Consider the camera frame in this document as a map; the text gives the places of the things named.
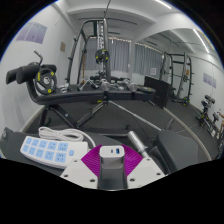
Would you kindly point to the silver barbell sleeve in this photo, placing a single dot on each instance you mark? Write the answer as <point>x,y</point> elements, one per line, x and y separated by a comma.
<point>137,144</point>

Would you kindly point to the black bench with roller pads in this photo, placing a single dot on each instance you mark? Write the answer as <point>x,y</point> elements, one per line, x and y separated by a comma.
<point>83,96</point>

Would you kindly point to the white paper wall notice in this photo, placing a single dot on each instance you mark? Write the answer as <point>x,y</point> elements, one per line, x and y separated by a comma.
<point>153,71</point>

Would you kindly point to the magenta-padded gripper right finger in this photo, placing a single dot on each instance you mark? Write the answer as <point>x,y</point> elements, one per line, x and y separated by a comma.
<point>146,171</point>

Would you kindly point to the black padded gym bench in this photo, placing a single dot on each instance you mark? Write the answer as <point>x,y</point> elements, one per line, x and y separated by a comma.
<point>108,138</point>

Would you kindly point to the small purple wall poster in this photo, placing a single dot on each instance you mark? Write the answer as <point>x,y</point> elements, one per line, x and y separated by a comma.
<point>210,80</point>

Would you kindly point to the narrow grey curtain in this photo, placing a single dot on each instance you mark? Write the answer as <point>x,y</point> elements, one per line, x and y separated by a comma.
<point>148,60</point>

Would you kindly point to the black dumbbell stand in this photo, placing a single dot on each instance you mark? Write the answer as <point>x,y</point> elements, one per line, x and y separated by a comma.
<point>208,100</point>

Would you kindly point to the thin steel bar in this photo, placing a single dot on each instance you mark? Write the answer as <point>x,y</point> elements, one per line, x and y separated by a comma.
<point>133,115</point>

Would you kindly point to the black weight plate yellow marks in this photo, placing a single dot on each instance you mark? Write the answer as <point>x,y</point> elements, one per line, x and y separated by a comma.
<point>41,86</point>

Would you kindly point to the black weight plate on rack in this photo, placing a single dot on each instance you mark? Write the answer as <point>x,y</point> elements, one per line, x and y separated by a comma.
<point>98,58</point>

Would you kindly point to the black plyo box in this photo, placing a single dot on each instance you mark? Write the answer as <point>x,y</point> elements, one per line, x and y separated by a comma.
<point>156,91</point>

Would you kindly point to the ceiling light strip by mirror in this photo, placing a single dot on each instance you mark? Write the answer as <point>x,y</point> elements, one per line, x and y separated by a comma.
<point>201,40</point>

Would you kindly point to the long ceiling light strip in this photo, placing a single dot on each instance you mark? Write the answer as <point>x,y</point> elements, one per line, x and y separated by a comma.
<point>163,4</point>

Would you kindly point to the black bench seat pad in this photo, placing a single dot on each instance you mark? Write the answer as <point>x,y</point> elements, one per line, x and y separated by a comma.
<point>176,150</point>

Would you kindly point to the large purple wall poster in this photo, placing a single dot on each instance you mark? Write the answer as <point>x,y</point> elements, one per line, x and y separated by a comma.
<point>33,32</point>

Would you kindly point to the chrome dumbbell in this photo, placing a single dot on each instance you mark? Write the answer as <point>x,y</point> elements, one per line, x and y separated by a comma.
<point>105,86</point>
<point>132,87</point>

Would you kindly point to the small brown wall sign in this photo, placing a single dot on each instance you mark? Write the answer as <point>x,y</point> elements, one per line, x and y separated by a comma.
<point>62,46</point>

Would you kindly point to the white power strip blue sockets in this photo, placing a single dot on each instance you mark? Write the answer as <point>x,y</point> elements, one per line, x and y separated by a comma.
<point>46,150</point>

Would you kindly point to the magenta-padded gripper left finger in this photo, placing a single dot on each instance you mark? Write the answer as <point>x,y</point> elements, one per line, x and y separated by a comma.
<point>78,173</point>

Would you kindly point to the wide grey curtain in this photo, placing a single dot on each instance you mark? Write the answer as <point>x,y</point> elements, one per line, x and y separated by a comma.
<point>120,55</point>

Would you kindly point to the black squat rack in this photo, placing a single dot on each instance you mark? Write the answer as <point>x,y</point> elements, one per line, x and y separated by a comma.
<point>190,76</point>

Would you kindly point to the white charger block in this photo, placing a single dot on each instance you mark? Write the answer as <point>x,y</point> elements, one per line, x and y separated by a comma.
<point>112,156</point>

